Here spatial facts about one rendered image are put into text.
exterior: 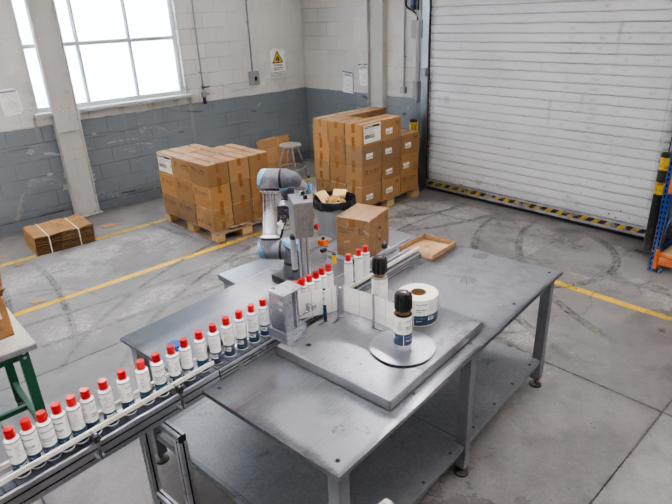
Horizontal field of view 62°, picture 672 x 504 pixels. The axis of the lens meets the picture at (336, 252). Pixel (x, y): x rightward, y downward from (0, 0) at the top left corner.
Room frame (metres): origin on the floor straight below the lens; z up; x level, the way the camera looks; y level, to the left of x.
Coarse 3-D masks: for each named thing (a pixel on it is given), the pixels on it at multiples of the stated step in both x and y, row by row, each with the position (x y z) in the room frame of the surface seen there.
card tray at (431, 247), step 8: (416, 240) 3.60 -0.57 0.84; (424, 240) 3.62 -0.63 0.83; (432, 240) 3.61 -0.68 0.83; (440, 240) 3.57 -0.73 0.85; (448, 240) 3.53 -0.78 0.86; (400, 248) 3.45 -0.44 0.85; (408, 248) 3.48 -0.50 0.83; (424, 248) 3.47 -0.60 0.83; (432, 248) 3.47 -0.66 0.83; (440, 248) 3.46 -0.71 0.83; (448, 248) 3.42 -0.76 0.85; (424, 256) 3.34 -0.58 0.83; (432, 256) 3.28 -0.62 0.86
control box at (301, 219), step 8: (288, 200) 2.76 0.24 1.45; (296, 200) 2.66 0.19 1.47; (304, 200) 2.66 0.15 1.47; (296, 208) 2.62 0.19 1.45; (304, 208) 2.63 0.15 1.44; (312, 208) 2.64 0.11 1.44; (296, 216) 2.62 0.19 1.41; (304, 216) 2.62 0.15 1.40; (312, 216) 2.64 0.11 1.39; (296, 224) 2.61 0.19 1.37; (304, 224) 2.62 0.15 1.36; (312, 224) 2.63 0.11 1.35; (296, 232) 2.61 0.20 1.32; (304, 232) 2.62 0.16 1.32; (312, 232) 2.63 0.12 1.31
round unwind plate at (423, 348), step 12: (384, 336) 2.29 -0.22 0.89; (420, 336) 2.28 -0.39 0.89; (372, 348) 2.19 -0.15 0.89; (384, 348) 2.19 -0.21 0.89; (420, 348) 2.17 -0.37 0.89; (432, 348) 2.17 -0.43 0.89; (384, 360) 2.09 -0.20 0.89; (396, 360) 2.09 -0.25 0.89; (408, 360) 2.08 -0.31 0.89; (420, 360) 2.08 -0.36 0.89
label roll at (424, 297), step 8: (400, 288) 2.53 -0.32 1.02; (408, 288) 2.53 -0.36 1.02; (416, 288) 2.52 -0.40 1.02; (424, 288) 2.52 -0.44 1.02; (432, 288) 2.51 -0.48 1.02; (416, 296) 2.44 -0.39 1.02; (424, 296) 2.43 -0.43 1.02; (432, 296) 2.43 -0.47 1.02; (416, 304) 2.39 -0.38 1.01; (424, 304) 2.38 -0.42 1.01; (432, 304) 2.40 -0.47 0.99; (416, 312) 2.39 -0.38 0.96; (424, 312) 2.39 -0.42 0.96; (432, 312) 2.40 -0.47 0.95; (416, 320) 2.39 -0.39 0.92; (424, 320) 2.39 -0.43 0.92; (432, 320) 2.41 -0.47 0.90
